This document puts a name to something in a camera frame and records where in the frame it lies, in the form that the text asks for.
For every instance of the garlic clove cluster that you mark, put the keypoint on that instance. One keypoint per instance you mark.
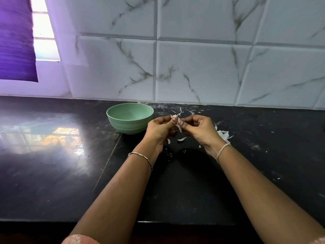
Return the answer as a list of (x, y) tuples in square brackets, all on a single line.
[(181, 139)]

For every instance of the pink patterned sleeve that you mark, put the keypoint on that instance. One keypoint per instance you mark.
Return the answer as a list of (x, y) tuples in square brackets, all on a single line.
[(80, 239), (319, 241)]

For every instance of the person's right hand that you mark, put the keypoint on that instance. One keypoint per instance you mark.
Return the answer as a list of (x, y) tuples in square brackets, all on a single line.
[(203, 130)]

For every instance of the bright window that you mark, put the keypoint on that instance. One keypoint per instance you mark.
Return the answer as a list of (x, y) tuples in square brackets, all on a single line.
[(44, 28)]

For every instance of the white garlic bulb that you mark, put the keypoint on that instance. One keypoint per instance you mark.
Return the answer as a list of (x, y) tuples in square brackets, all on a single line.
[(176, 117)]

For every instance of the pile of white garlic peels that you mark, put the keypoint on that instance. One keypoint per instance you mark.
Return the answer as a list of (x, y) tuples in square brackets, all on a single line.
[(223, 134)]

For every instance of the person's right forearm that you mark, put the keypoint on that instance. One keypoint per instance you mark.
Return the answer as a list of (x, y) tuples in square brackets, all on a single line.
[(266, 198)]

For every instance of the pink patterned left sleeve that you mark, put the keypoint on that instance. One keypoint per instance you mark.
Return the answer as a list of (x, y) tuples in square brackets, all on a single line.
[(80, 239)]

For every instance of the person's left forearm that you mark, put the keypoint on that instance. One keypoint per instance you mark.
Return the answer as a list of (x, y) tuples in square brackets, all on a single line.
[(114, 198)]

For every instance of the mint green bowl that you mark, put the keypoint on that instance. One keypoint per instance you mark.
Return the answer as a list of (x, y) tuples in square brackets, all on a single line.
[(129, 115)]

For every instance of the purple cloth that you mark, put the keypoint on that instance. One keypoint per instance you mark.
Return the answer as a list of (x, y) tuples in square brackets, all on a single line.
[(15, 38)]

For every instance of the pink patterned right sleeve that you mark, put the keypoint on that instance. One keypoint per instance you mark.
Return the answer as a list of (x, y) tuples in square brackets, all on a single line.
[(319, 241)]

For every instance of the person's left hand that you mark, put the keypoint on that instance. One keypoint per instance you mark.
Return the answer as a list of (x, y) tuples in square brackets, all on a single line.
[(158, 130)]

